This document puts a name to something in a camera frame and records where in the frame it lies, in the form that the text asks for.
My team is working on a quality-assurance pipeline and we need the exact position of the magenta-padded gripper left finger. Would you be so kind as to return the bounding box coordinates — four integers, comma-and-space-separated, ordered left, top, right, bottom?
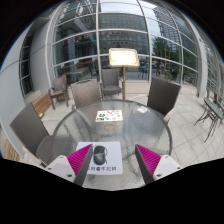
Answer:
45, 143, 95, 187

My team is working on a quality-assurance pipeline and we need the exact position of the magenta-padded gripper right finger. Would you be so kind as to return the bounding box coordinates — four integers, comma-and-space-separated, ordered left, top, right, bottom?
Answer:
134, 143, 183, 186

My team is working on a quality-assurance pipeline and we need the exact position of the black computer mouse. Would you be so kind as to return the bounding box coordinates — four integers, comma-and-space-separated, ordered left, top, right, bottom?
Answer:
92, 144, 109, 166

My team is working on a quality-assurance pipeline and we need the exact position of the white printed mouse pad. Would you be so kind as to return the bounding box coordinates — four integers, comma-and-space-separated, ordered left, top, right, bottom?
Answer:
75, 140, 125, 176

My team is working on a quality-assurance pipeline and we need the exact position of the round glass table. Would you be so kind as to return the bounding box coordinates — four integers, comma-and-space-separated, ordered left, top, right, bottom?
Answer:
51, 98, 174, 192

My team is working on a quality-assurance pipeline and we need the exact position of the grey wicker chair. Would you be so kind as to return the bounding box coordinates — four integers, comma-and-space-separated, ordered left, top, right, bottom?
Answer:
8, 101, 56, 167
146, 76, 183, 123
99, 67, 124, 100
47, 74, 70, 111
70, 78, 103, 110

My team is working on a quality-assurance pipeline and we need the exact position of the wooden slat bench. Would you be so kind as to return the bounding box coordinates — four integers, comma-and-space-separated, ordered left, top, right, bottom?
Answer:
0, 139, 21, 163
32, 92, 54, 119

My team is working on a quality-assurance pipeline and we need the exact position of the colourful menu card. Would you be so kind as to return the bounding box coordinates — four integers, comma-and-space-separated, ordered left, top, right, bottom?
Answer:
94, 109, 124, 123

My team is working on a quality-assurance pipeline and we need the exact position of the green metal-legged side table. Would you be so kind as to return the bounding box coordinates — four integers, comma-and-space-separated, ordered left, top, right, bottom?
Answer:
193, 96, 224, 144

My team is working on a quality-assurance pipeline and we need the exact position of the gold-framed menu stand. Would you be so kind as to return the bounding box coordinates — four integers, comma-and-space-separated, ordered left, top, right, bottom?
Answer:
108, 47, 141, 101

